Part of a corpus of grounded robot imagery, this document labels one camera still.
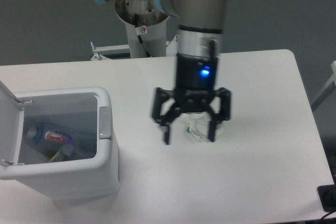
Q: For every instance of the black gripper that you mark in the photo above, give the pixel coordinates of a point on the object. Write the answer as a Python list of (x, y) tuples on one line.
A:
[(193, 93)]

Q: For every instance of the white paper wrapper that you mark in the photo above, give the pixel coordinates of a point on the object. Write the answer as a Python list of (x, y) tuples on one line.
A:
[(198, 125)]

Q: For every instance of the clear plastic bottle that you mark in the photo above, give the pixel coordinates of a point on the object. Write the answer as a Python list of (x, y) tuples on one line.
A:
[(46, 136)]

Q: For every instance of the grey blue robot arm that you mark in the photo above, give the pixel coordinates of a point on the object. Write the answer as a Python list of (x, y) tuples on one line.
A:
[(199, 38)]

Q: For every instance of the white trash can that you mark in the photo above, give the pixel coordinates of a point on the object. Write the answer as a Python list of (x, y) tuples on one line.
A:
[(81, 175)]

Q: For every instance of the white trash inside can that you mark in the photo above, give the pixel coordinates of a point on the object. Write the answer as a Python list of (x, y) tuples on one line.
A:
[(64, 153)]

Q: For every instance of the white trash can lid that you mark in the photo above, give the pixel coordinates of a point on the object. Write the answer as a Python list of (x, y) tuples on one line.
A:
[(12, 128)]

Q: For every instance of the white furniture part at right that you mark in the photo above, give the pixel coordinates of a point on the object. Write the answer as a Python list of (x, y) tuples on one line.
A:
[(325, 91)]

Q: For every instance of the black device at table edge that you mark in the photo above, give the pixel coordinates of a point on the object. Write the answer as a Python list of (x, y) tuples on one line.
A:
[(327, 197)]

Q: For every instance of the white metal base frame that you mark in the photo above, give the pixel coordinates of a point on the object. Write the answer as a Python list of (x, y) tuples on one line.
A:
[(123, 51)]

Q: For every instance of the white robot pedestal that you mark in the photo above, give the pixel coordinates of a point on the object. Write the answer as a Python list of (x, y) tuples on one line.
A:
[(145, 26)]

